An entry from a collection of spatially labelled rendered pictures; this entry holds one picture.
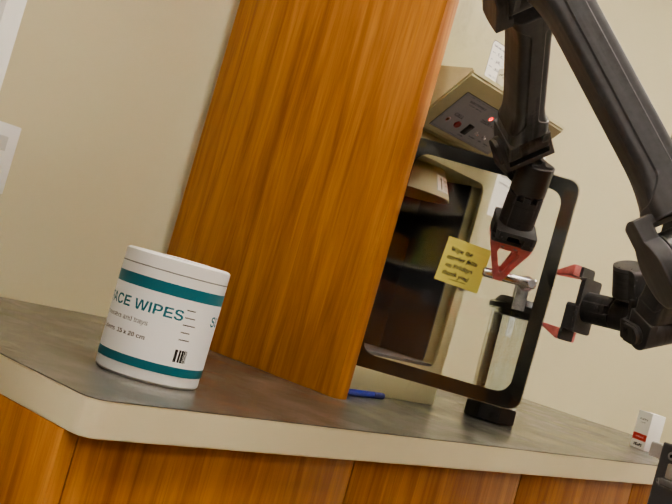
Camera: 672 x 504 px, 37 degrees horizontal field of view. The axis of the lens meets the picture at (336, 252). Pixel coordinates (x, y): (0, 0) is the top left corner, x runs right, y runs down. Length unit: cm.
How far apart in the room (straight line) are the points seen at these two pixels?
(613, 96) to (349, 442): 54
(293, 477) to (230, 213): 67
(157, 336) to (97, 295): 71
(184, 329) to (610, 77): 56
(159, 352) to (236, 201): 67
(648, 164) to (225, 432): 54
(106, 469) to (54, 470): 6
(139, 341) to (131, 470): 17
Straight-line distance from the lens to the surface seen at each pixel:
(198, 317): 121
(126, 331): 121
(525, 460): 169
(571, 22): 113
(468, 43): 186
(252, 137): 184
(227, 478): 122
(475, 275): 171
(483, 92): 173
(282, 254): 171
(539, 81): 140
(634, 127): 110
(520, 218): 161
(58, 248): 183
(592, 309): 189
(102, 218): 187
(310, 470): 132
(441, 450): 148
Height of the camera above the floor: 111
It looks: 2 degrees up
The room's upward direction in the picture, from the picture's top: 16 degrees clockwise
